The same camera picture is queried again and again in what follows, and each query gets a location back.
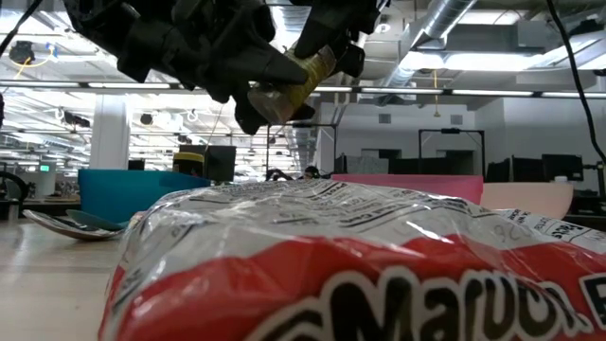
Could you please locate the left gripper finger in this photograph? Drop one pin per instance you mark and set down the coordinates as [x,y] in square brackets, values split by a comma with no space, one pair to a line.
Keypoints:
[251,120]
[255,68]

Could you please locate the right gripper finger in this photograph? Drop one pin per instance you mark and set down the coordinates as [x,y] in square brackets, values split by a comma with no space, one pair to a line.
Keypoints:
[315,26]

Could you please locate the translucent orange plastic bowl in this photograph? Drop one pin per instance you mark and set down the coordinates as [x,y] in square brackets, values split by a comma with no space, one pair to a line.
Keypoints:
[525,199]

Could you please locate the large black monitor back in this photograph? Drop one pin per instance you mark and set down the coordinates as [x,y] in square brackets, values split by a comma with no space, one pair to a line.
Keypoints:
[220,163]

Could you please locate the person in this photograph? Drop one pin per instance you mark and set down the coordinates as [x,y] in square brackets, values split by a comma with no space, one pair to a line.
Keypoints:
[311,172]

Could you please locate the white pillar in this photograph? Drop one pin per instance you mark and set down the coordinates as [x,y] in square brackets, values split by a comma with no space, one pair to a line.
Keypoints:
[110,137]

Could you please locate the blue rectangular plastic bin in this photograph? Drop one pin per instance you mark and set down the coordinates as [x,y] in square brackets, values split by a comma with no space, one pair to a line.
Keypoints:
[123,194]

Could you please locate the red ramen packet silver back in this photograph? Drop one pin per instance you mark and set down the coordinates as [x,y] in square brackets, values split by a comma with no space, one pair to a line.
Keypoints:
[331,265]

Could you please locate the red rectangular plastic tray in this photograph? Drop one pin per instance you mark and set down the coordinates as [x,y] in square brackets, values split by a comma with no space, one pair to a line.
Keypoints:
[426,184]

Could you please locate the black computer monitor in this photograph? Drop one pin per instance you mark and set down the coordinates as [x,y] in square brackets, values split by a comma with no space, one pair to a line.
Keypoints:
[562,166]
[499,171]
[526,169]

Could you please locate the silver metal spoon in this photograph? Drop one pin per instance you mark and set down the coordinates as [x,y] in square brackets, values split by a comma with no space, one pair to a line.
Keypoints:
[71,229]

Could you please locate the black round chair back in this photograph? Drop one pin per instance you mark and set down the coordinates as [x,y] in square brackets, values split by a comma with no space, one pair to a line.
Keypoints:
[14,189]

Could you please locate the corrugated silver ventilation duct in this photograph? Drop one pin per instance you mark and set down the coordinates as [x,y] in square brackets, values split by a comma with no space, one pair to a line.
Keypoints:
[298,147]

